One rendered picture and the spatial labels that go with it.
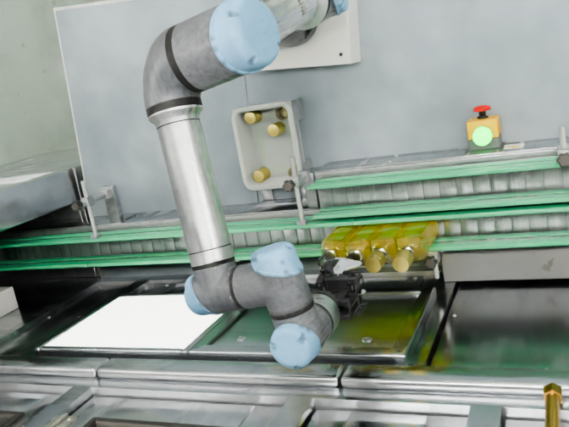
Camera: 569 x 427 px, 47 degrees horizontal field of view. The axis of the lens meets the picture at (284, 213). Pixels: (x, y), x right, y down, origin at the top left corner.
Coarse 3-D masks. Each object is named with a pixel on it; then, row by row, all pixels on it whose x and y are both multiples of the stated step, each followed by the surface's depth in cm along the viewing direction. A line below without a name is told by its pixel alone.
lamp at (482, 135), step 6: (480, 126) 150; (486, 126) 150; (474, 132) 150; (480, 132) 149; (486, 132) 148; (492, 132) 150; (474, 138) 150; (480, 138) 149; (486, 138) 148; (492, 138) 151; (480, 144) 150; (486, 144) 150
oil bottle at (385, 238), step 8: (384, 224) 153; (392, 224) 152; (400, 224) 151; (384, 232) 146; (392, 232) 145; (400, 232) 146; (376, 240) 142; (384, 240) 141; (392, 240) 140; (376, 248) 140; (384, 248) 140; (392, 248) 140; (392, 256) 140
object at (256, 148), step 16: (240, 112) 171; (272, 112) 175; (288, 112) 166; (240, 128) 175; (256, 128) 179; (288, 128) 175; (240, 144) 174; (256, 144) 180; (272, 144) 178; (288, 144) 176; (240, 160) 175; (256, 160) 181; (272, 160) 179; (288, 160) 178; (272, 176) 181; (288, 176) 178
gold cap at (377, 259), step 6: (372, 252) 137; (378, 252) 136; (372, 258) 134; (378, 258) 134; (384, 258) 136; (366, 264) 134; (372, 264) 134; (378, 264) 133; (372, 270) 134; (378, 270) 134
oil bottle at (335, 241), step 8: (336, 232) 152; (344, 232) 151; (352, 232) 151; (328, 240) 147; (336, 240) 146; (344, 240) 146; (328, 248) 145; (336, 248) 144; (344, 248) 145; (344, 256) 145
